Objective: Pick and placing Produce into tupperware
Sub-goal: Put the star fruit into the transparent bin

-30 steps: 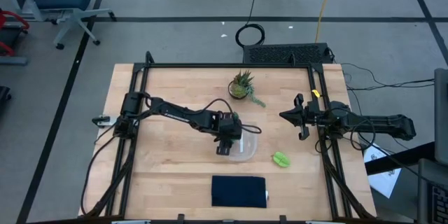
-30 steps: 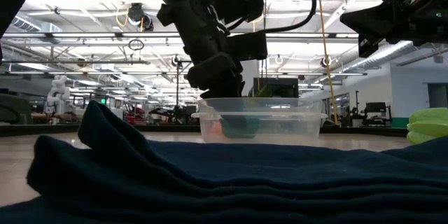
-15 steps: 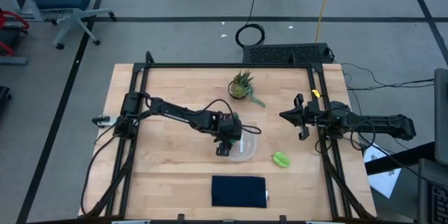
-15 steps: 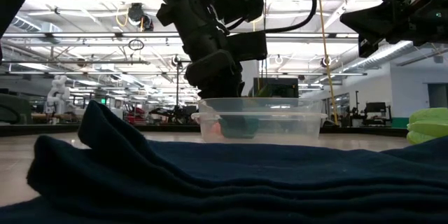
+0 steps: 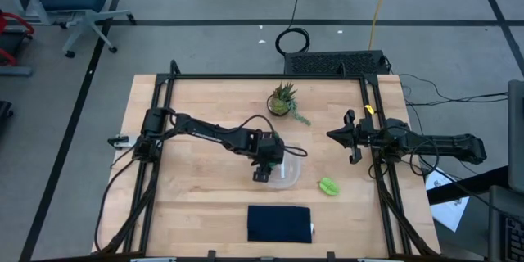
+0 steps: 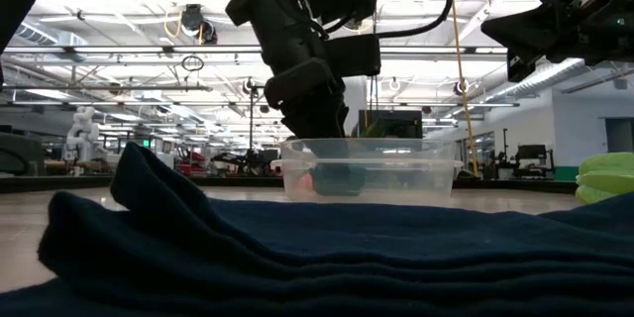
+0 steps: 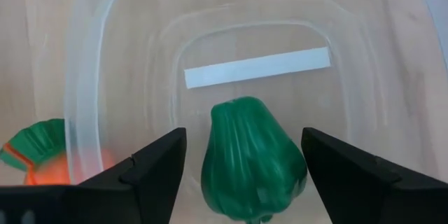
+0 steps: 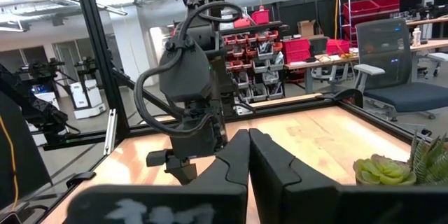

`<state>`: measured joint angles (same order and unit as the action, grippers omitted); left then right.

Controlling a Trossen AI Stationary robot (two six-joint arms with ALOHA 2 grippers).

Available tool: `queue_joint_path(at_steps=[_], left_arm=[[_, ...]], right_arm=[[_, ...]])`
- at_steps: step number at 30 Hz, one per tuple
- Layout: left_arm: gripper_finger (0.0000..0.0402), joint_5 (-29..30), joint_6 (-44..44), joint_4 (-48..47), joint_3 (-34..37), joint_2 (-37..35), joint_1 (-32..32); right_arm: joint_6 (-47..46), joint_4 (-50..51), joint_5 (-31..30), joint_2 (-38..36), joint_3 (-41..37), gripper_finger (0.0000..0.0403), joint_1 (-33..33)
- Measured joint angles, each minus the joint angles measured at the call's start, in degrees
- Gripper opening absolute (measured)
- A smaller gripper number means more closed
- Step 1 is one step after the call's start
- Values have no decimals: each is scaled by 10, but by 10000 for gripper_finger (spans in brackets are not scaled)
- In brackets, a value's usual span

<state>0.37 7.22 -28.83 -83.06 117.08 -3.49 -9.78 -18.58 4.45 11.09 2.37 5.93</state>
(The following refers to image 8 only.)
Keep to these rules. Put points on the stacked red bins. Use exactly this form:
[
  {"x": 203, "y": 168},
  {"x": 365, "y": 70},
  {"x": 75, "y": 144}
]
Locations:
[{"x": 295, "y": 50}]

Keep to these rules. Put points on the black aluminium table frame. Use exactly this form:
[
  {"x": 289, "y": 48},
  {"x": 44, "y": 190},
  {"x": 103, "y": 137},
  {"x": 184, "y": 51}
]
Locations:
[{"x": 101, "y": 59}]

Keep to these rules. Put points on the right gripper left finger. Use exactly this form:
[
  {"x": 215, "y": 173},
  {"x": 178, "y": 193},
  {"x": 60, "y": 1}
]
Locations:
[{"x": 231, "y": 168}]

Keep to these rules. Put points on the dark mesh office chair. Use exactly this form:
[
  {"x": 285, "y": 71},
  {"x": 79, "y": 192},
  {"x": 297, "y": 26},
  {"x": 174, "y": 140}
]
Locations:
[{"x": 319, "y": 46}]

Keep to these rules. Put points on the cardboard box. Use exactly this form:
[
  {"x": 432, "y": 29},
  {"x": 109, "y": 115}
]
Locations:
[{"x": 307, "y": 28}]

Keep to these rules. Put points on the potted succulent plant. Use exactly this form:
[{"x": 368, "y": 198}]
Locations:
[{"x": 381, "y": 171}]

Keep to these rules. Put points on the black curved frame brace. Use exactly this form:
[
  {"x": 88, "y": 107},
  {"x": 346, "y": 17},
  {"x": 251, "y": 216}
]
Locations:
[{"x": 346, "y": 94}]

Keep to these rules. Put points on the wooden office desk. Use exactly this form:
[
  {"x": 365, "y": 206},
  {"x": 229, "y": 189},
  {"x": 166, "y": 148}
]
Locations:
[{"x": 437, "y": 45}]

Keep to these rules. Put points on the parts bin rack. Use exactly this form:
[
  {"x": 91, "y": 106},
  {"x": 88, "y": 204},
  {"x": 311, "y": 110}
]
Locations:
[{"x": 260, "y": 63}]

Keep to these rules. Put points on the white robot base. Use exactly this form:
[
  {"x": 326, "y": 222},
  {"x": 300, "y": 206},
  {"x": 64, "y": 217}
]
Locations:
[
  {"x": 47, "y": 99},
  {"x": 87, "y": 98}
]

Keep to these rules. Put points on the white bottle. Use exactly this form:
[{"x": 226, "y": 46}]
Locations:
[{"x": 416, "y": 38}]

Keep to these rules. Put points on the black flat panel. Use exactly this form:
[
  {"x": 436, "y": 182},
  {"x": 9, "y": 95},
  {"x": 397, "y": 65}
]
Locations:
[{"x": 24, "y": 168}]

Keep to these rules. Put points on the silver metal strip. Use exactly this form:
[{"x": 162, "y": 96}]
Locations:
[{"x": 110, "y": 133}]

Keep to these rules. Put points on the blue seat office chair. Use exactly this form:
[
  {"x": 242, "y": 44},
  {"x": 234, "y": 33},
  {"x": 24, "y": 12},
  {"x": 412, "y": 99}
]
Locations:
[{"x": 381, "y": 49}]

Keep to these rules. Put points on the red plastic bin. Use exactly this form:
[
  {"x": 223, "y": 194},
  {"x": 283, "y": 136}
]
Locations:
[
  {"x": 260, "y": 17},
  {"x": 337, "y": 46}
]

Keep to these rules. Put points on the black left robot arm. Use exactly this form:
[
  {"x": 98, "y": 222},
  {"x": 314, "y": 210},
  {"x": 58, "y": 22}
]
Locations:
[{"x": 185, "y": 70}]

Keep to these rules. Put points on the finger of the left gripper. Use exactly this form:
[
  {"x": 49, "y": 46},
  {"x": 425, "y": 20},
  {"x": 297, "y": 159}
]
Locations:
[{"x": 183, "y": 171}]

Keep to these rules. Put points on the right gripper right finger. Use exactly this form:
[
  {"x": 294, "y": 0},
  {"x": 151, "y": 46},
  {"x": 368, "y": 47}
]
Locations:
[{"x": 273, "y": 175}]

